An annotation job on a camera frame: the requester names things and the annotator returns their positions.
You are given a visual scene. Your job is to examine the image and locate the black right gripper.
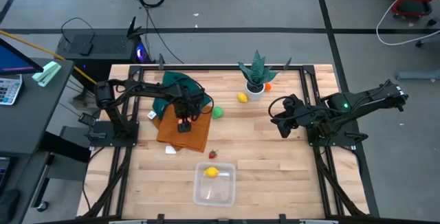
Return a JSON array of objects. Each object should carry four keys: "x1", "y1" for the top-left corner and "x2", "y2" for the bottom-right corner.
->
[{"x1": 269, "y1": 94, "x2": 309, "y2": 139}]

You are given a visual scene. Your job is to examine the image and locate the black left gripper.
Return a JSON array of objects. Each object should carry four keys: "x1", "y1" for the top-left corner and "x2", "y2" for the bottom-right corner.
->
[{"x1": 173, "y1": 83, "x2": 207, "y2": 134}]

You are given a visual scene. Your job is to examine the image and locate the clear plastic tupperware container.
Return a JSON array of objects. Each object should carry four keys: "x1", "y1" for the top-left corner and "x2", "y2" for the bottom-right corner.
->
[{"x1": 192, "y1": 161, "x2": 237, "y2": 208}]

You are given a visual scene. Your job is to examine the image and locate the orange-brown cloth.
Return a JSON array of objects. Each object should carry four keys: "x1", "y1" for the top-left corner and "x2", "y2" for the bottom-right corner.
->
[{"x1": 151, "y1": 104, "x2": 214, "y2": 154}]

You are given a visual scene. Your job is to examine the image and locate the dark teal cloth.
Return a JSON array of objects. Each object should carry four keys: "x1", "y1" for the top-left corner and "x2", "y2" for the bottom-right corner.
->
[{"x1": 152, "y1": 71, "x2": 212, "y2": 120}]

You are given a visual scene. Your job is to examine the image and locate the potted plant in white pot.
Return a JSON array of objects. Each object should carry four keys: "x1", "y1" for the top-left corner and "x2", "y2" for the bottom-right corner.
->
[{"x1": 237, "y1": 49, "x2": 280, "y2": 102}]

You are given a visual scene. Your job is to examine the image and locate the black wifi antenna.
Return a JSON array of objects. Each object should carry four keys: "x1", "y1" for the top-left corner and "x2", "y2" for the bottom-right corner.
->
[{"x1": 126, "y1": 16, "x2": 147, "y2": 40}]

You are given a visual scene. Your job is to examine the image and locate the black computer tower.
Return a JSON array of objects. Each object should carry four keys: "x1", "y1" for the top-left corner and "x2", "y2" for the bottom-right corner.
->
[{"x1": 55, "y1": 27, "x2": 147, "y2": 80}]

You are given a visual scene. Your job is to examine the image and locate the small black box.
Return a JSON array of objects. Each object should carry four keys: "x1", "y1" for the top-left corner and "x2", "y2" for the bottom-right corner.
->
[{"x1": 80, "y1": 41, "x2": 94, "y2": 57}]

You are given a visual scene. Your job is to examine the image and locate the grey table foot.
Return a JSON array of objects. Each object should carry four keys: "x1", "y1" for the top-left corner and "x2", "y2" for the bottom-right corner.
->
[{"x1": 395, "y1": 68, "x2": 440, "y2": 82}]

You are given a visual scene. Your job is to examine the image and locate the mint green stapler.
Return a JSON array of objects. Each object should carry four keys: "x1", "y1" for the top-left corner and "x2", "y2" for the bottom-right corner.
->
[{"x1": 32, "y1": 60, "x2": 63, "y2": 88}]

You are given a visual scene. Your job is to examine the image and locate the black desk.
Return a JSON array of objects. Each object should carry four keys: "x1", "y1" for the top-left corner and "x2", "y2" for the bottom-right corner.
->
[{"x1": 0, "y1": 57, "x2": 92, "y2": 214}]

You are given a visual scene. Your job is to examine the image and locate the grey calculator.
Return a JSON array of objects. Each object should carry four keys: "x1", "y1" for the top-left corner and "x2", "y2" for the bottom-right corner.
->
[{"x1": 0, "y1": 74, "x2": 23, "y2": 107}]

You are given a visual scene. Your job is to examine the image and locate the computer monitor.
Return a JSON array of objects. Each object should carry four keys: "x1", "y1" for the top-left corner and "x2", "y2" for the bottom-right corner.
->
[{"x1": 0, "y1": 37, "x2": 45, "y2": 77}]

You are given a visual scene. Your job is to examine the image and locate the black aluminium table frame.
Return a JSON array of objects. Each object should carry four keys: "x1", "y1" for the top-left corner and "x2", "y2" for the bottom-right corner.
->
[{"x1": 77, "y1": 64, "x2": 371, "y2": 224}]

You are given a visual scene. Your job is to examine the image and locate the black floor cable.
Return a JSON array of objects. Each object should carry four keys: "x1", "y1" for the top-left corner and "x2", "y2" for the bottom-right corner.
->
[{"x1": 130, "y1": 0, "x2": 185, "y2": 65}]

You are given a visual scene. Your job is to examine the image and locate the white floor cable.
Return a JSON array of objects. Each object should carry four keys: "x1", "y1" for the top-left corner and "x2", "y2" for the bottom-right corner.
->
[{"x1": 375, "y1": 0, "x2": 440, "y2": 47}]

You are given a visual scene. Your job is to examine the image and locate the yellow floor cable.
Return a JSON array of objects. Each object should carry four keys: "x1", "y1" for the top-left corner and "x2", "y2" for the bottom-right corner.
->
[{"x1": 0, "y1": 29, "x2": 100, "y2": 86}]

